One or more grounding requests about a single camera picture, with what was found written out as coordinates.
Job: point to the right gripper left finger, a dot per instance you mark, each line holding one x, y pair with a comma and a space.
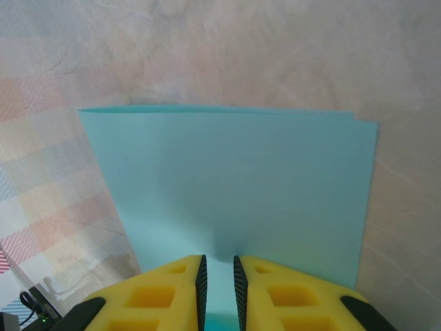
148, 300

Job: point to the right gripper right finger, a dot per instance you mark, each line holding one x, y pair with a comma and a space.
293, 300

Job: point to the teal square paper sheet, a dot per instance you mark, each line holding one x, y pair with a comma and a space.
234, 179

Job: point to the right aluminium side rail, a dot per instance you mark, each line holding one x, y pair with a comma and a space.
31, 284

